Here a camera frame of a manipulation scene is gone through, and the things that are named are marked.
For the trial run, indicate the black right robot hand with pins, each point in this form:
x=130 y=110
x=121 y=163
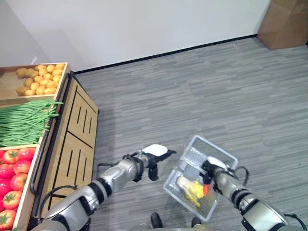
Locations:
x=215 y=162

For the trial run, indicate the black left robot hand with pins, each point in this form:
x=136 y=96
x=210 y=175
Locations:
x=156 y=150

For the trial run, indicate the clear plastic basket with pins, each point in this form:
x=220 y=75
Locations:
x=192 y=156

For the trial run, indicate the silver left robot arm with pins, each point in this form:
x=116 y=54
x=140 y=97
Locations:
x=115 y=174

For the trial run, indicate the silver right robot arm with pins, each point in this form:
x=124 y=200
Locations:
x=240 y=192

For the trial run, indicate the red orange vegetable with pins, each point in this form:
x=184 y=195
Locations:
x=206 y=189

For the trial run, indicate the pale yellow napa cabbage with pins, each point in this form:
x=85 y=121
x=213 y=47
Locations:
x=190 y=188

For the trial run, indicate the dark right robot foot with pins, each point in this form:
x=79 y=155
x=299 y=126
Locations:
x=196 y=222

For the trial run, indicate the dark robot foot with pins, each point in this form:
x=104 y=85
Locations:
x=156 y=220
x=196 y=222

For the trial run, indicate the dark left robot foot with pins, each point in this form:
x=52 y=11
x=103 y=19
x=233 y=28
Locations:
x=156 y=220

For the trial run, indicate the silver robot torso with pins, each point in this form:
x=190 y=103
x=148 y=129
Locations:
x=173 y=228

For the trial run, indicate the wooden produce display stand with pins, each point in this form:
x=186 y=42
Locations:
x=77 y=125

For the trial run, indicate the yellow brown potato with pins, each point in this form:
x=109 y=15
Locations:
x=34 y=74
x=44 y=82
x=42 y=72
x=49 y=90
x=50 y=68
x=39 y=67
x=57 y=78
x=30 y=71
x=40 y=90
x=51 y=84
x=22 y=90
x=60 y=66
x=57 y=72
x=34 y=86
x=30 y=92
x=38 y=79
x=28 y=82
x=48 y=76
x=21 y=72

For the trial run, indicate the red tomato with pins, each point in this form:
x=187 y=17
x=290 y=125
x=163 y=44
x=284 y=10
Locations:
x=18 y=181
x=7 y=219
x=22 y=166
x=10 y=156
x=1 y=203
x=6 y=171
x=12 y=199
x=26 y=154
x=4 y=187
x=1 y=156

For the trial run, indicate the green long beans pile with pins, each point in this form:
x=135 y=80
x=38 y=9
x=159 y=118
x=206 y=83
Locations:
x=21 y=122

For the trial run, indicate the brown cardboard box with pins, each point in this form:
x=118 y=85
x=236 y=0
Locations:
x=281 y=24

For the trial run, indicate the black wall baseboard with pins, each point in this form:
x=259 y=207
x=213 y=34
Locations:
x=168 y=52

